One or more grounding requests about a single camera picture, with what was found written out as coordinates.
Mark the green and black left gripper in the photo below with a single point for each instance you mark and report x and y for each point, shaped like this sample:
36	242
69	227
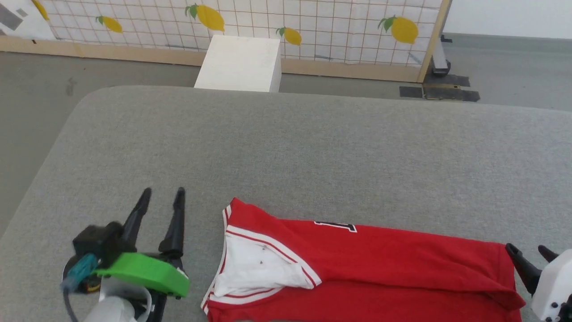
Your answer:
143	270

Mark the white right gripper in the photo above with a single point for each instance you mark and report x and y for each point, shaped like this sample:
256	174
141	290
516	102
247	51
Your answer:
556	286

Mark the red and white jersey shirt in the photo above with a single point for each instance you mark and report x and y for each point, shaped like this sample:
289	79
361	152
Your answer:
380	268

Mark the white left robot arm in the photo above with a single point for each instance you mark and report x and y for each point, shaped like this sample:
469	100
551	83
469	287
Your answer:
118	304

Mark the white rectangular box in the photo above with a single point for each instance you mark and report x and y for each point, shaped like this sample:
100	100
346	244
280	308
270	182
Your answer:
239	62

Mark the grey metal panel stand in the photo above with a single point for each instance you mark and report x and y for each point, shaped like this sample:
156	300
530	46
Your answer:
440	56

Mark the lemon print grid panel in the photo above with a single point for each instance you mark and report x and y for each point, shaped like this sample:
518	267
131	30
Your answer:
321	27

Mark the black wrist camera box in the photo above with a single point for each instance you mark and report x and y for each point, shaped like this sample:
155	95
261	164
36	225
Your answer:
100	246

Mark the black metal base plate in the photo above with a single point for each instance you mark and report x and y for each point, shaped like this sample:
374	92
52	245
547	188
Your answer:
449	91

